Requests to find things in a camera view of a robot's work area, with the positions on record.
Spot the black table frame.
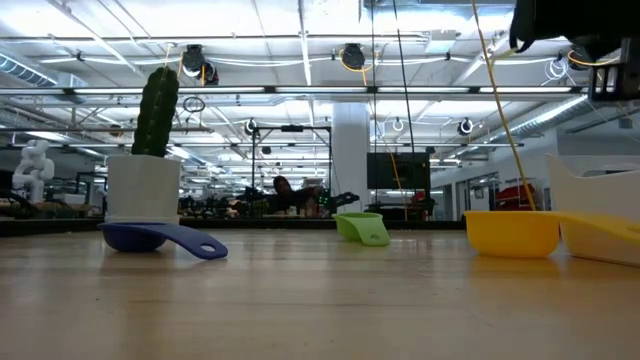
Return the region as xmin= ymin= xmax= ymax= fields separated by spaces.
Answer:
xmin=0 ymin=217 xmax=466 ymax=236

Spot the yellow hanging cable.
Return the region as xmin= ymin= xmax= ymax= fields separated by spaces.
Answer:
xmin=470 ymin=0 xmax=537 ymax=212

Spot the yellow measuring cup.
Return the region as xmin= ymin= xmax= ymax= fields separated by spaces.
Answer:
xmin=463 ymin=209 xmax=640 ymax=260

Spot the white building column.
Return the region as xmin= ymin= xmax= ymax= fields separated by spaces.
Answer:
xmin=332 ymin=102 xmax=371 ymax=214

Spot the red cabinet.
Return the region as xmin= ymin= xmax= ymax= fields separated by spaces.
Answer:
xmin=494 ymin=183 xmax=537 ymax=211

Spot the navy measuring cup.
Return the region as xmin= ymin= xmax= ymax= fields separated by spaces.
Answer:
xmin=97 ymin=221 xmax=230 ymax=261

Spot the green cactus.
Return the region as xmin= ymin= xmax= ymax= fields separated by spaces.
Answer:
xmin=131 ymin=66 xmax=180 ymax=159

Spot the white plastic basket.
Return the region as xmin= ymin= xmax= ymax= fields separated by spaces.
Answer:
xmin=544 ymin=152 xmax=640 ymax=268

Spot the green measuring cup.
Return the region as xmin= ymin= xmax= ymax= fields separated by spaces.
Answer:
xmin=333 ymin=211 xmax=392 ymax=248

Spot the black hanging cable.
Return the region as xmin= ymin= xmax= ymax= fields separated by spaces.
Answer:
xmin=391 ymin=0 xmax=419 ymax=196

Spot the person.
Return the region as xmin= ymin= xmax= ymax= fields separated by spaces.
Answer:
xmin=269 ymin=174 xmax=321 ymax=216

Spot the black gantry frame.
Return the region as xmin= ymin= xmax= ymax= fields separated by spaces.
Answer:
xmin=251 ymin=125 xmax=334 ymax=201

